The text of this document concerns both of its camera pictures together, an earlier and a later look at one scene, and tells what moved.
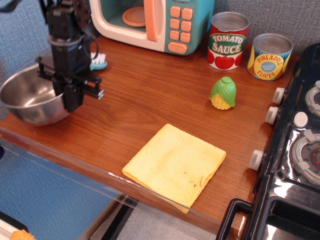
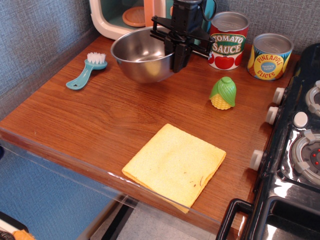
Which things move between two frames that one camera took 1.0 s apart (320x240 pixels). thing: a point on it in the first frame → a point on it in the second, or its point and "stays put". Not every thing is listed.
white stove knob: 271,115 stays put
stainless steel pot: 31,97 → 141,57
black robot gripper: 71,62 → 185,26
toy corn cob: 223,94 stays put
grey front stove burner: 305,155 stays put
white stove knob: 278,95 stays put
